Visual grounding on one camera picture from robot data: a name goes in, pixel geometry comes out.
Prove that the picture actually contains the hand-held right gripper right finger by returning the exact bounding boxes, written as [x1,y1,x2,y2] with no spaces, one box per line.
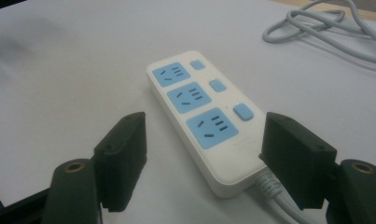
[258,112,338,211]

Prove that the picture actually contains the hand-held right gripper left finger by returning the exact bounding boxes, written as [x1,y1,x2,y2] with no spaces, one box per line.
[92,111,148,213]

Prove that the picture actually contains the white power strip blue sockets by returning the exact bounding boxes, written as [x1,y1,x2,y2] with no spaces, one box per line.
[146,50,270,199]

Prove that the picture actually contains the grey power strip cable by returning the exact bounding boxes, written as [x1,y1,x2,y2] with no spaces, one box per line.
[251,0,376,224]

